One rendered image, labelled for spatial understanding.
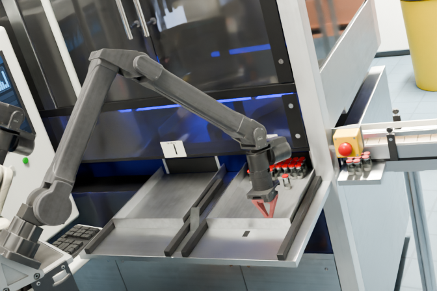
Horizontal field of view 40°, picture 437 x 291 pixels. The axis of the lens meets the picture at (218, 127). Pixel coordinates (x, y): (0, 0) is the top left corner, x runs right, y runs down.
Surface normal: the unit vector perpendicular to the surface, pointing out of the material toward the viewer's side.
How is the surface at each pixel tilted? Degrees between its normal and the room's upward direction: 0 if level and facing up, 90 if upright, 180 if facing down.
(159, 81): 90
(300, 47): 90
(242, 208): 0
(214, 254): 0
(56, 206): 80
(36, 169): 90
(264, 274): 90
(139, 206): 0
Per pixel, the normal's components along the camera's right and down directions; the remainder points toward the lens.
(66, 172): 0.53, -0.19
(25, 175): 0.81, 0.01
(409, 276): -0.25, -0.90
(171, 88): 0.50, 0.06
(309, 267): -0.38, 0.44
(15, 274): 0.67, 0.11
